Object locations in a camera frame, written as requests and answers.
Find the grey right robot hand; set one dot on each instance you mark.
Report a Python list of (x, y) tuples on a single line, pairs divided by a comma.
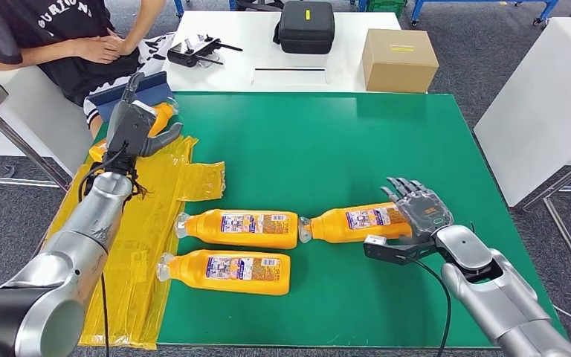
[(426, 209)]

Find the person's right hand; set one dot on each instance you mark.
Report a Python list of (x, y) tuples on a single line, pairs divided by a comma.
[(96, 50)]

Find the person's left hand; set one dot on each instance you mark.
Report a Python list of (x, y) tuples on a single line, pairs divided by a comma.
[(127, 48)]

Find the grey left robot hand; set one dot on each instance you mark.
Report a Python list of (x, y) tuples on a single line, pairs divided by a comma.
[(160, 140)]

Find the orange detergent bottle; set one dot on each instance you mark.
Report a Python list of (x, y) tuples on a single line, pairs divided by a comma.
[(162, 120), (236, 229), (335, 226), (226, 271)]

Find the person's left forearm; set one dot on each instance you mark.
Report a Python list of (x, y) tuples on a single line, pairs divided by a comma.
[(145, 22)]

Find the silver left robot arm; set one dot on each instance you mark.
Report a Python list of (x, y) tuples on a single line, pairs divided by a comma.
[(68, 256)]

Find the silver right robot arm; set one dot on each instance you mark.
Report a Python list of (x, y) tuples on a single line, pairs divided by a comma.
[(502, 290)]

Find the person's right forearm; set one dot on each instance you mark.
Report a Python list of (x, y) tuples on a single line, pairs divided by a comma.
[(24, 58)]

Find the person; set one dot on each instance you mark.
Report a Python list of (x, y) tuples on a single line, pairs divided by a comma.
[(64, 19)]

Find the black remote controller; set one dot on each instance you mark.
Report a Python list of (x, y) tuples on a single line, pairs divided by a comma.
[(192, 51)]

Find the white bench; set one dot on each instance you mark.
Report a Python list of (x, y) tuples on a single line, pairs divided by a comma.
[(29, 113)]

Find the yellow plastic sheet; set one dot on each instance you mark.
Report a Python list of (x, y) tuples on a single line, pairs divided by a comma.
[(137, 236)]

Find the white table with slot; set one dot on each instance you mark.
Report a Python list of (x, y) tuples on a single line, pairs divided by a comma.
[(246, 34)]

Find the green table mat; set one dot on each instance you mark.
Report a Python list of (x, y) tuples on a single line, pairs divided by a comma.
[(315, 157)]

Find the brown cardboard box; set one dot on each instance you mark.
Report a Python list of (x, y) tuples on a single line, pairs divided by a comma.
[(399, 61)]

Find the plain white table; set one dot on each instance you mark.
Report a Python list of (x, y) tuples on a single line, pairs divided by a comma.
[(546, 98)]

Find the black carrying case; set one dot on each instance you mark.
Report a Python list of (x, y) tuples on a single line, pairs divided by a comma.
[(305, 27)]

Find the green plastic crate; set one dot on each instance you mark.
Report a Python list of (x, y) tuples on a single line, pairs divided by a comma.
[(386, 5)]

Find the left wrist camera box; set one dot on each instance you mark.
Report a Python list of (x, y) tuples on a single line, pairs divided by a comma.
[(130, 128)]

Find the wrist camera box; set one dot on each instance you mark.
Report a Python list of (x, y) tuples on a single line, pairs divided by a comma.
[(389, 251), (130, 128)]

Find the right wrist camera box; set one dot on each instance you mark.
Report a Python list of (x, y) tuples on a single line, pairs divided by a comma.
[(389, 251)]

